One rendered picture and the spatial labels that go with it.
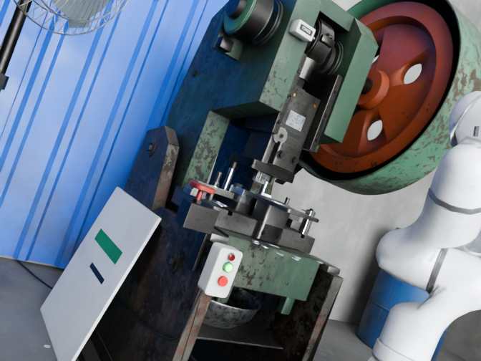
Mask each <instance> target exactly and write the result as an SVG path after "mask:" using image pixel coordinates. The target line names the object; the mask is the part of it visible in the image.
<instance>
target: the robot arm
mask: <svg viewBox="0 0 481 361"><path fill-rule="evenodd" d="M448 127H449V130H450V138H449V142H450V145H451V146H452V147H453V148H452V149H451V150H449V151H447V152H446V153H445V154H444V157H443V159H442V160H441V162H440V164H439V166H438V168H437V170H436V172H435V174H434V177H433V179H432V184H431V186H430V188H429V189H428V192H427V197H426V199H425V202H424V206H423V209H422V212H421V213H420V215H419V217H418V219H417V220H416V221H415V222H414V223H413V224H411V225H409V226H407V227H405V228H401V229H397V230H393V231H390V232H388V233H386V234H385V235H384V236H383V237H382V238H381V239H380V242H379V244H378V246H377V248H376V260H377V262H378V265H379V267H380V268H382V269H383V270H385V271H386V272H387V273H388V274H390V275H392V276H393V277H394V278H395V279H398V280H400V281H402V282H405V283H407V284H410V285H412V286H414V287H416V288H419V289H422V290H424V291H427V292H428V293H429V297H428V298H427V299H426V300H425V301H424V302H403V303H400V304H396V305H395V306H394V307H392V308H391V309H390V311H389V314H388V317H387V320H386V322H385V324H384V327H383V329H382V332H381V334H380V336H379V337H378V338H377V339H376V342H375V344H374V347H373V350H372V351H371V353H372V356H371V357H370V358H369V360H368V361H430V360H431V358H432V356H433V353H434V350H435V348H436V346H437V343H438V341H439V339H440V337H441V335H442V333H443V332H444V330H445V329H446V328H447V327H448V326H449V325H450V324H451V323H452V322H453V321H454V320H455V319H456V318H458V317H460V316H462V315H464V314H466V313H468V312H471V311H475V310H479V309H481V258H479V257H477V256H475V255H472V254H469V253H467V252H464V251H460V250H458V249H455V248H453V247H458V246H462V245H464V244H468V243H470V242H471V241H473V240H474V239H475V238H476V237H477V235H478V233H479V231H480V227H481V92H480V91H475V92H471V93H469V94H467V95H465V96H464V97H462V98H461V99H460V100H459V102H458V103H457V104H456V105H455V106H454V107H453V110H452V112H451V115H450V117H449V125H448Z"/></svg>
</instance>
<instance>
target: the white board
mask: <svg viewBox="0 0 481 361"><path fill-rule="evenodd" d="M160 221H161V218H160V217H159V216H157V215H156V214H155V213H153V212H152V211H151V210H150V209H148V208H146V207H145V206H144V205H142V204H141V203H140V202H139V201H137V200H135V199H134V198H133V197H132V196H130V195H129V194H128V193H126V192H124V191H123V190H122V189H121V188H119V187H116V189H115V191H114V192H113V194H112V195H111V197H110V199H109V200H108V202H107V203H106V205H105V207H104V208H103V209H102V211H101V213H100V214H99V216H98V217H97V219H96V221H95V222H94V224H93V225H92V227H91V229H90V230H89V232H88V233H87V235H86V236H85V238H84V240H83V242H82V243H81V244H80V246H79V248H78V249H77V251H76V253H75V254H74V256H73V257H72V259H71V261H70V262H69V263H68V265H67V267H66V269H65V270H64V272H63V273H62V275H61V276H60V278H59V280H58V281H57V283H56V284H55V286H54V288H53V289H52V291H51V292H50V294H49V296H48V297H47V299H46V300H45V302H44V303H43V305H42V307H41V309H40V310H41V313H42V316H43V319H44V322H45V325H46V327H47V331H48V333H49V337H50V340H51V342H52V346H53V348H54V352H55V355H56V357H57V361H75V360H76V359H77V357H78V355H79V353H80V352H81V351H82V348H83V347H84V345H85V344H86V342H87V340H88V339H89V337H90V335H91V334H92V332H93V331H94V329H95V327H96V326H97V324H98V322H99V321H100V319H101V318H102V315H103V314H104V313H105V311H106V309H107V308H108V306H109V305H110V302H111V301H112V299H113V298H114V296H115V295H116V293H117V291H118V289H119V288H120V286H121V285H122V283H123V281H124V280H125V278H126V276H127V275H128V273H129V272H130V270H131V268H132V267H133V265H134V263H135V262H136V260H137V258H138V257H139V255H140V254H141V252H142V250H143V249H144V247H145V245H146V244H147V242H148V241H149V239H150V237H151V235H152V234H153V232H154V231H155V229H156V228H157V225H158V224H159V222H160Z"/></svg>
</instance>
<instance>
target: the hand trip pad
mask: <svg viewBox="0 0 481 361"><path fill-rule="evenodd" d="M190 186H192V187H194V188H197V189H198V192H197V195H196V197H195V199H197V200H199V201H200V200H201V198H202V195H203V192H206V193H210V194H214V193H215V189H214V188H211V187H210V186H207V185H205V184H203V183H199V182H197V181H194V180H191V181H190Z"/></svg>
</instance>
